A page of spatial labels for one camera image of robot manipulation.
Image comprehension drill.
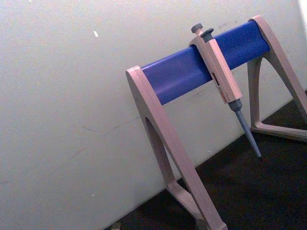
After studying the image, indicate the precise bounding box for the pale grey pipette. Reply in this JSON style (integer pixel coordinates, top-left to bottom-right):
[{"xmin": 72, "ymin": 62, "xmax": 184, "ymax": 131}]
[{"xmin": 188, "ymin": 23, "xmax": 263, "ymax": 159}]

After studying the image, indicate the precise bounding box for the pipette stand with blue bar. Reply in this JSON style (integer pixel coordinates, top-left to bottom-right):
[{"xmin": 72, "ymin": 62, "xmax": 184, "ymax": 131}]
[{"xmin": 125, "ymin": 15, "xmax": 307, "ymax": 230}]

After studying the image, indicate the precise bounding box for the black table cloth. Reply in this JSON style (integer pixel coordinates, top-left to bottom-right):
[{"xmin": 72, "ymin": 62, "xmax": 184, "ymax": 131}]
[{"xmin": 104, "ymin": 90, "xmax": 307, "ymax": 230}]

